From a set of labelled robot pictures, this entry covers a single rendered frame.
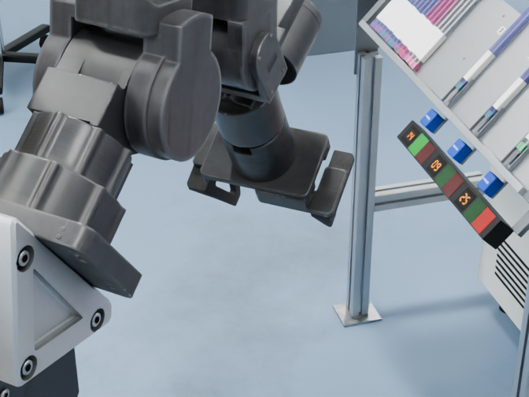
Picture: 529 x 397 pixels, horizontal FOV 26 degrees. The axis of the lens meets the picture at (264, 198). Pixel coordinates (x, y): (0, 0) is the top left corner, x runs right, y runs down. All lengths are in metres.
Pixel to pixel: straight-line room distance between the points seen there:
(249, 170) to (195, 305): 1.69
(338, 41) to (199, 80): 3.15
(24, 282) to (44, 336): 0.05
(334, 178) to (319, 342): 1.56
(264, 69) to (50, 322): 0.27
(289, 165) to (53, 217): 0.36
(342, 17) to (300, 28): 2.92
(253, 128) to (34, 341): 0.30
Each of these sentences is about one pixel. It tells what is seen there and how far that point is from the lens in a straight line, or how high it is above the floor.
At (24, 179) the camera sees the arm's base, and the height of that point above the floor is 1.23.
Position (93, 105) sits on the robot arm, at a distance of 0.72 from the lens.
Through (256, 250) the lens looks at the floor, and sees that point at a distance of 2.84.
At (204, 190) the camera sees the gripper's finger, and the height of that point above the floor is 1.04.
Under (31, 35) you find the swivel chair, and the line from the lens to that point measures 3.89.
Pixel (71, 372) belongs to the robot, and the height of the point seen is 0.95.
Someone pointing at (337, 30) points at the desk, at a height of 0.08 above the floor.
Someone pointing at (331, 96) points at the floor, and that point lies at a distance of 3.60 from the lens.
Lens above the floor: 1.57
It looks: 31 degrees down
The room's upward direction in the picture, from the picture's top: straight up
